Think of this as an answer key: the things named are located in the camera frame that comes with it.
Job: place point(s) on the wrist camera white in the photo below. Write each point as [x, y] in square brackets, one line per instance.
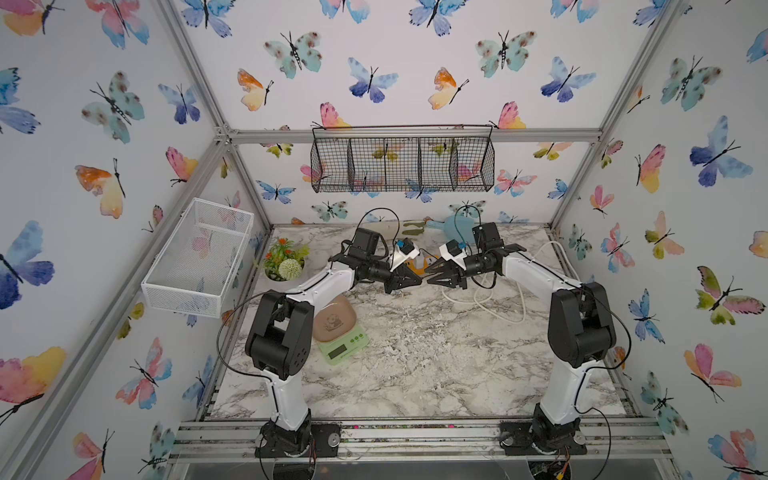
[403, 251]
[453, 252]

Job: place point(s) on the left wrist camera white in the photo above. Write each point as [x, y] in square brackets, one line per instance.
[403, 251]

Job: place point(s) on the white cloth with green print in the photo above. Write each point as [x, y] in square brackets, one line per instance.
[404, 229]

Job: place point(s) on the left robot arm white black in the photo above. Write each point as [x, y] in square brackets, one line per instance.
[281, 334]

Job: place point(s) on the potted artificial plant white pot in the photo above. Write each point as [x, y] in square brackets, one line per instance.
[284, 264]

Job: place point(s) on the green electronic scale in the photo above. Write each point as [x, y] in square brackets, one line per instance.
[337, 350]

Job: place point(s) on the orange power strip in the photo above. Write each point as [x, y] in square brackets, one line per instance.
[420, 264]

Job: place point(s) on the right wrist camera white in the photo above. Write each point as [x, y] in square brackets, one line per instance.
[453, 252]

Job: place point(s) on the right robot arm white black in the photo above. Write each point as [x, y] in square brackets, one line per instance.
[580, 328]

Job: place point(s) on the pink bowl with panda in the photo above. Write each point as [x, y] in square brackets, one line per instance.
[334, 320]

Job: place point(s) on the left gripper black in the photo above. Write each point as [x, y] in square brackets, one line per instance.
[396, 278]

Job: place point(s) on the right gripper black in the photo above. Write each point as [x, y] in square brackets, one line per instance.
[454, 278]

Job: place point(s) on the black wire wall basket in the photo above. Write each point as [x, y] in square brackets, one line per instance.
[419, 159]

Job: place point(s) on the teal dustpan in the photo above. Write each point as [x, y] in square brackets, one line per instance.
[458, 228]

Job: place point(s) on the white mesh wall basket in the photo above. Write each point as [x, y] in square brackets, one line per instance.
[195, 269]

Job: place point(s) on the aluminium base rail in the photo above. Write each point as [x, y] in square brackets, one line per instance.
[616, 438]

